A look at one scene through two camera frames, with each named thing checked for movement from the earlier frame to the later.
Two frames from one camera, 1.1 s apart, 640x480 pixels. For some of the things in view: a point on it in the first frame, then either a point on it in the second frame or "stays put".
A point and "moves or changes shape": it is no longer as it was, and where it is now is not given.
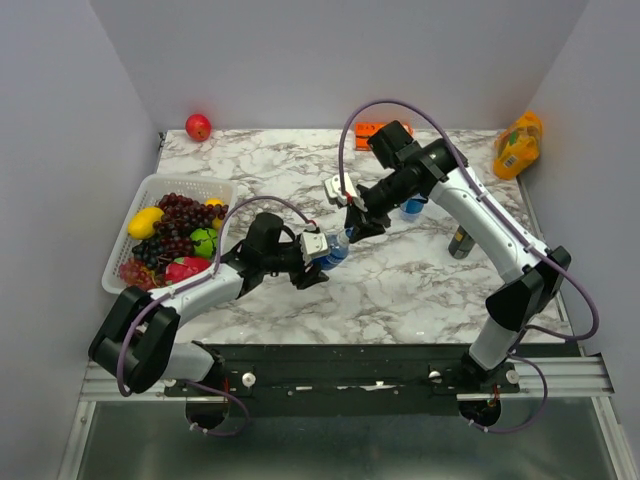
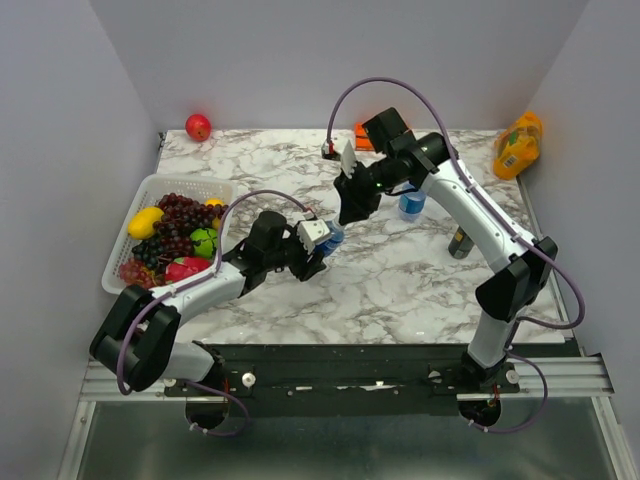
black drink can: x=461 y=243 stays put
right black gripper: x=365 y=223 → x=353 y=205
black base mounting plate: x=346 y=379 stays put
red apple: x=198 y=127 stays put
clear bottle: x=338 y=246 moves or changes shape
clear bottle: x=411 y=210 stays put
